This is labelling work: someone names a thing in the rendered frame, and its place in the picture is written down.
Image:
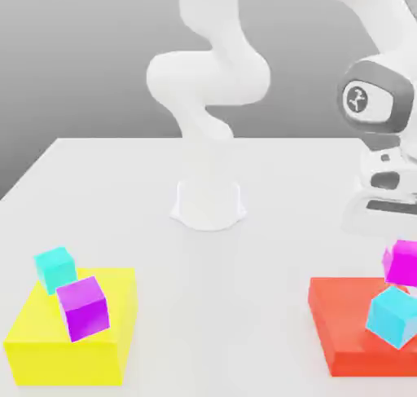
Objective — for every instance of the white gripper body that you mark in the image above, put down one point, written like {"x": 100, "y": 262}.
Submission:
{"x": 361, "y": 216}

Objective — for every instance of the small magenta cube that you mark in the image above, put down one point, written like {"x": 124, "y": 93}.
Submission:
{"x": 402, "y": 266}

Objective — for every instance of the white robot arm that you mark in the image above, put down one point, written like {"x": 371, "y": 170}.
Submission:
{"x": 208, "y": 77}

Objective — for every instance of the small light blue cube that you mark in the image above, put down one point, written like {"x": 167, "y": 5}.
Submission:
{"x": 389, "y": 318}

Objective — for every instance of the small purple cube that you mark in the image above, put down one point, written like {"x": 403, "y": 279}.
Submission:
{"x": 84, "y": 310}

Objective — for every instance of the small turquoise cube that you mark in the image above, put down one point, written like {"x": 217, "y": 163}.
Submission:
{"x": 53, "y": 268}

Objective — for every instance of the large orange box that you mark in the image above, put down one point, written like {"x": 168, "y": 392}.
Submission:
{"x": 338, "y": 315}

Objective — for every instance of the large yellow box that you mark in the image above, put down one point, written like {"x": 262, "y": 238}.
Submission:
{"x": 65, "y": 361}

